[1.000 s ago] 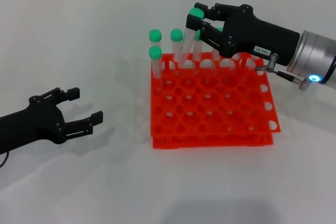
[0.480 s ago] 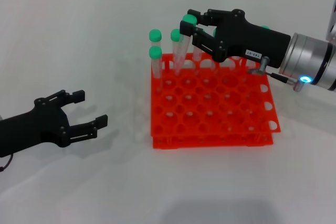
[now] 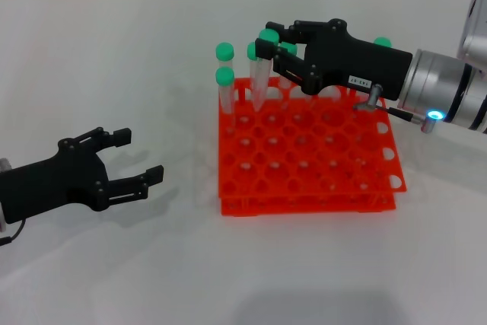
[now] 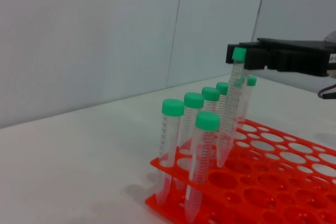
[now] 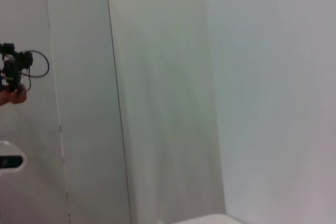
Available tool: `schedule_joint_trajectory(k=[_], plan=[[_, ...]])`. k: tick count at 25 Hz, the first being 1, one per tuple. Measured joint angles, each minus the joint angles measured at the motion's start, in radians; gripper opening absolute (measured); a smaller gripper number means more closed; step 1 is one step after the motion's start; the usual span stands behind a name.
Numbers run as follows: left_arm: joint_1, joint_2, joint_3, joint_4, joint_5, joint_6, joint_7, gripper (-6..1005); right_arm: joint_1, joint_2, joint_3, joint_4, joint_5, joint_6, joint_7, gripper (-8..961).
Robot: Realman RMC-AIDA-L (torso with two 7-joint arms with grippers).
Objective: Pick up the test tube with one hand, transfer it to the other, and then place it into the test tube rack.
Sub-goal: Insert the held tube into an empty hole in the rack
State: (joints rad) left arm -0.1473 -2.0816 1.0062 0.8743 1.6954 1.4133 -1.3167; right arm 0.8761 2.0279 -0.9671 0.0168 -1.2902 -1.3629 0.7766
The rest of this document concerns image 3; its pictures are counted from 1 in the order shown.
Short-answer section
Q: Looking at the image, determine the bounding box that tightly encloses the arm connector cable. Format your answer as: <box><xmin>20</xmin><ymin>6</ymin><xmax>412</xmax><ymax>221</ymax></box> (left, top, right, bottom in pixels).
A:
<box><xmin>352</xmin><ymin>83</ymin><xmax>438</xmax><ymax>134</ymax></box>
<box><xmin>0</xmin><ymin>220</ymin><xmax>26</xmax><ymax>247</ymax></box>

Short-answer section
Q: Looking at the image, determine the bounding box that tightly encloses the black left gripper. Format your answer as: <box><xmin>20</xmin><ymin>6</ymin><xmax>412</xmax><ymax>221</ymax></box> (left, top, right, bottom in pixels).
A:
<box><xmin>0</xmin><ymin>126</ymin><xmax>164</xmax><ymax>225</ymax></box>

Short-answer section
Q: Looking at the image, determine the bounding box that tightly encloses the left arm connector cable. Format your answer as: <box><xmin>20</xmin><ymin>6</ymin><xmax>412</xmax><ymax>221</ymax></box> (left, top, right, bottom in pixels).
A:
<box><xmin>0</xmin><ymin>220</ymin><xmax>26</xmax><ymax>247</ymax></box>

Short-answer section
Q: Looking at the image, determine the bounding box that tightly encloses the orange plastic test tube rack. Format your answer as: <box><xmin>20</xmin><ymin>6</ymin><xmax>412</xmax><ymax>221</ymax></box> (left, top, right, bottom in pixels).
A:
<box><xmin>217</xmin><ymin>75</ymin><xmax>408</xmax><ymax>218</ymax></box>

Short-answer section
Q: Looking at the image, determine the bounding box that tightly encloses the right arm connector cable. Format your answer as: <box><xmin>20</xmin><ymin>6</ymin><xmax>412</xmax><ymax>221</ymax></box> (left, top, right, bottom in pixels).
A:
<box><xmin>352</xmin><ymin>83</ymin><xmax>438</xmax><ymax>134</ymax></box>

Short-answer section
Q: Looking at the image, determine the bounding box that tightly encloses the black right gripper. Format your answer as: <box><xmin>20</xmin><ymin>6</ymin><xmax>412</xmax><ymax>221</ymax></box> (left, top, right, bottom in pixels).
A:
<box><xmin>254</xmin><ymin>18</ymin><xmax>414</xmax><ymax>102</ymax></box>

